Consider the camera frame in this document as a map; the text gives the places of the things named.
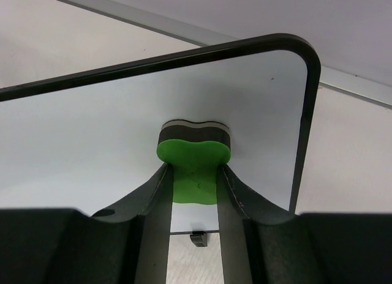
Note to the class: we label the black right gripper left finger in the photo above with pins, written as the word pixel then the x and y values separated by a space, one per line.
pixel 126 242

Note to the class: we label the black framed whiteboard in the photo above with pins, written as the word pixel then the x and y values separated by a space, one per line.
pixel 85 140

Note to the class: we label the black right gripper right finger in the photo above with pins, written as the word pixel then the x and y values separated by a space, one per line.
pixel 263 243

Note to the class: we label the green whiteboard eraser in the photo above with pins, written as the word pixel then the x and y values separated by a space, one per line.
pixel 195 150

